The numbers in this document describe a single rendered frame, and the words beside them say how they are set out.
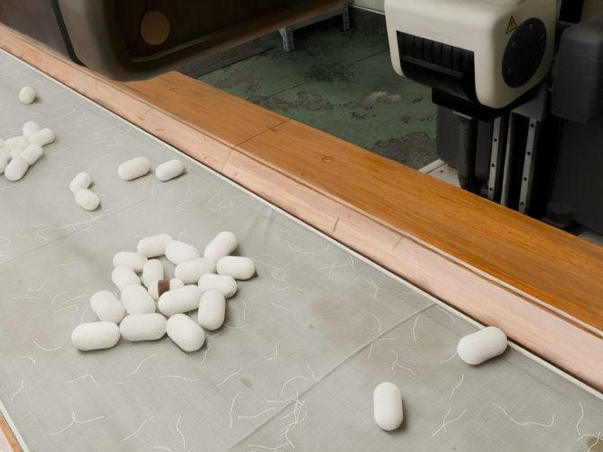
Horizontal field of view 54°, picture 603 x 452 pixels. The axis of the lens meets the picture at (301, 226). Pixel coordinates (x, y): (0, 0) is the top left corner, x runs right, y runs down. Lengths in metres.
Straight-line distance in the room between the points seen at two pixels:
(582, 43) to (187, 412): 0.78
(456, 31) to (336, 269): 0.52
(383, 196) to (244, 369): 0.22
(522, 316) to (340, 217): 0.19
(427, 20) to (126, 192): 0.54
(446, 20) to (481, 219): 0.48
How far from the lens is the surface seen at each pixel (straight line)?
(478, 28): 0.93
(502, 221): 0.54
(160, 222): 0.63
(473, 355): 0.44
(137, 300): 0.51
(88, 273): 0.59
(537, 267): 0.50
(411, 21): 1.02
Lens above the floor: 1.08
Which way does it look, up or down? 36 degrees down
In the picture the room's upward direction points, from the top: 8 degrees counter-clockwise
